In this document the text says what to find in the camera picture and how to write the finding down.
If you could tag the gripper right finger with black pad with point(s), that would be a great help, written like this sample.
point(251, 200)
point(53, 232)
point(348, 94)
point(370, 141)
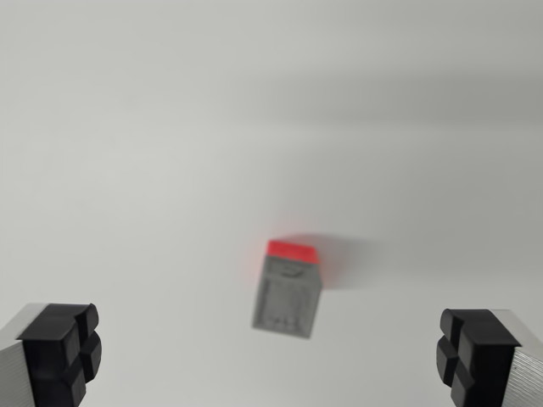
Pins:
point(488, 360)

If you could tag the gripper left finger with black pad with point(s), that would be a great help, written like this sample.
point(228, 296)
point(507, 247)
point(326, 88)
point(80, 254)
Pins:
point(46, 360)

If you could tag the grey embossed rubber cube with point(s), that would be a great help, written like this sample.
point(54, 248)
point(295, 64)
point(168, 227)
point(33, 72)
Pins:
point(286, 299)

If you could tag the red studded cube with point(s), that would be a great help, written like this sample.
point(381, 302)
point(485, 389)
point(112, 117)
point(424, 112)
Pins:
point(292, 251)

